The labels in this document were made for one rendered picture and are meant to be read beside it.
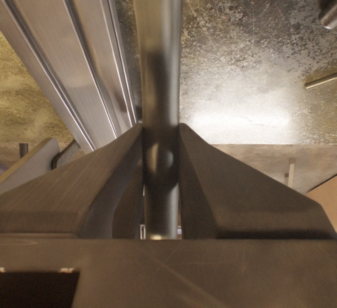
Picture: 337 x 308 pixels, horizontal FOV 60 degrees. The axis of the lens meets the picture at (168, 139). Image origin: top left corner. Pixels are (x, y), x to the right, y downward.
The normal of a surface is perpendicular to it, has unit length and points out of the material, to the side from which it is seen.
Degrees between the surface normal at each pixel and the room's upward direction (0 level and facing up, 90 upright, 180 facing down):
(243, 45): 0
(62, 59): 0
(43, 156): 90
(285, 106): 0
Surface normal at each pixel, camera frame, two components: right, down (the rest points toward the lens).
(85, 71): 0.00, 0.91
